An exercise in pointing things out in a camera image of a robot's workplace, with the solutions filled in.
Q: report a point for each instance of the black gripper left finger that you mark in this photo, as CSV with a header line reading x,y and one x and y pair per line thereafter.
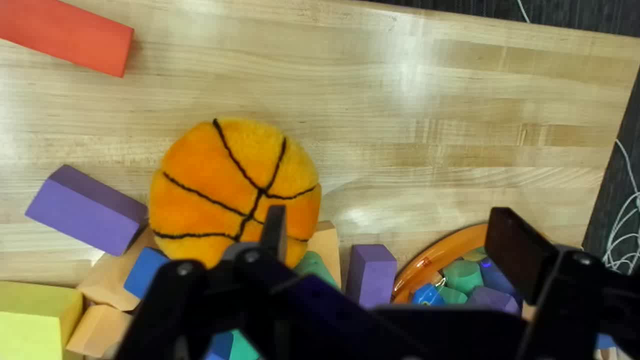
x,y
274,232

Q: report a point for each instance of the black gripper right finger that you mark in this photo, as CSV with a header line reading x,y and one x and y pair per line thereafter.
x,y
516,256

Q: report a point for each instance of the clear plastic toy basket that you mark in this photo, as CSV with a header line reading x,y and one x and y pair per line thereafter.
x,y
432,256

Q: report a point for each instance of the blue-violet foam block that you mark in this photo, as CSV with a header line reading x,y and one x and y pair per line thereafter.
x,y
494,275

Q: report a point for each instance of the tan foam block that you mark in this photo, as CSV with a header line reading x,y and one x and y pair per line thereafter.
x,y
326,243
107,280
97,333

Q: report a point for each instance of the green foam cylinder block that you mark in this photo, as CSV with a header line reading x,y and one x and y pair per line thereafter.
x,y
463,277

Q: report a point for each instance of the orange plush basketball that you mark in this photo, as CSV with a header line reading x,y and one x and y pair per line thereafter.
x,y
227,186

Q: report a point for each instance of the small blue foam block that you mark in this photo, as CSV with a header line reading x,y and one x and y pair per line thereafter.
x,y
426,295

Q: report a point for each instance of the purple foam cube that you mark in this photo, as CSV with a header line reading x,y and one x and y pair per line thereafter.
x,y
370,272

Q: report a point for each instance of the teal foam block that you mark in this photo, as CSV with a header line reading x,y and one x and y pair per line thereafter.
x,y
242,347

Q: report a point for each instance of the blue flat foam block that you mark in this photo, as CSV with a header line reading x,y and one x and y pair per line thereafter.
x,y
216,347

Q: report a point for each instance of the large blue foam block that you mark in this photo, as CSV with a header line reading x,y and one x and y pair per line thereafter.
x,y
143,271

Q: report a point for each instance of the purple rectangular foam block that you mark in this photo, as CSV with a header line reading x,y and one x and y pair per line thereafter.
x,y
87,210

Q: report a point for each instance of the yellow triangular foam block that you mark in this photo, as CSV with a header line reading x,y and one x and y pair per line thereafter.
x,y
33,321

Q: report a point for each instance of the small red foam block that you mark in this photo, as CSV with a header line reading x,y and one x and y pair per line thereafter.
x,y
67,33

